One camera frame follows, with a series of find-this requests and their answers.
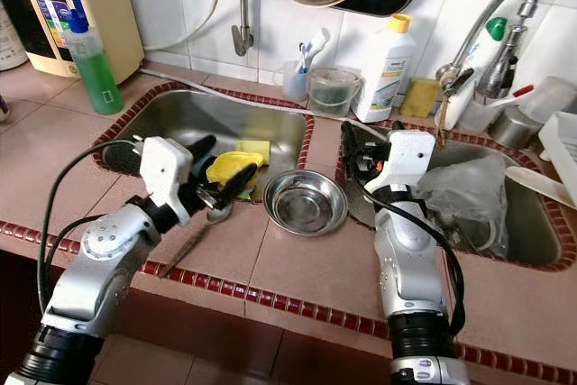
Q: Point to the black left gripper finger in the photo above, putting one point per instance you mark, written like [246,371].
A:
[203,151]
[239,188]

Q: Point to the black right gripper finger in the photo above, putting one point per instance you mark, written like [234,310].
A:
[398,129]
[353,146]

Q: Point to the yellow plastic cup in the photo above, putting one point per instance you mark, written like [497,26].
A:
[230,166]

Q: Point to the metal spoon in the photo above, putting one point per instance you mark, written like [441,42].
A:
[180,254]

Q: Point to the steel bowl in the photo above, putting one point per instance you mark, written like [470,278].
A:
[305,209]

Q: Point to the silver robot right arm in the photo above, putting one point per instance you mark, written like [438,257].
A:
[410,259]

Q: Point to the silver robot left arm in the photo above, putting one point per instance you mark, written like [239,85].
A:
[108,268]

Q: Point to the mustard yellow sponge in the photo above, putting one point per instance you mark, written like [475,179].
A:
[421,99]

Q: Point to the bright yellow sponge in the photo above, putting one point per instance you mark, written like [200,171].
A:
[257,146]

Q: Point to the clear plastic measuring cup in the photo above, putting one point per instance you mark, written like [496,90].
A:
[334,95]

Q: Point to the steel sink basin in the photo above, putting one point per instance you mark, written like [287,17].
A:
[536,236]
[153,123]

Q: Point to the white bottle yellow cap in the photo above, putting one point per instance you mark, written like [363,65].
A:
[381,69]

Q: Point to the chrome sink faucet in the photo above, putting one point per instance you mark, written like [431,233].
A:
[447,72]

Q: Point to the white toothbrush cup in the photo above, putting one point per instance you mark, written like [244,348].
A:
[291,86]

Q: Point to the clear plastic bag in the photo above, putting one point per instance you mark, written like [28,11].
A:
[460,191]

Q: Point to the white blue toothbrush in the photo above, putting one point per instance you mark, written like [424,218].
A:
[315,47]

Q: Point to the small steel pot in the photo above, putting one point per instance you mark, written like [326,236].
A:
[514,128]

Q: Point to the green dish soap bottle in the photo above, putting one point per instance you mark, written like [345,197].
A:
[95,78]

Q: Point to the white plastic utensil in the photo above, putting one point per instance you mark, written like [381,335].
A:
[536,187]

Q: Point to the clear plastic container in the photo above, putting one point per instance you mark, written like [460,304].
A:
[550,96]

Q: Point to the white dish rack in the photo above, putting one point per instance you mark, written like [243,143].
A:
[561,151]

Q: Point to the beige water ionizer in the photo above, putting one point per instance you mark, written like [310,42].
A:
[113,6]

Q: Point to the large white plastic jug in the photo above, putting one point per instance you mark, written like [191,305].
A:
[11,42]

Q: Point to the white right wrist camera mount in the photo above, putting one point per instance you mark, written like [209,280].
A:
[410,155]

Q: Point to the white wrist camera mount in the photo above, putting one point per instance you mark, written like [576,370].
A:
[164,169]
[410,155]

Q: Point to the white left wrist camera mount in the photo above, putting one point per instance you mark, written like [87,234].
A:
[164,169]

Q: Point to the metal wall tap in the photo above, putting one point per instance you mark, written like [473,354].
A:
[242,38]

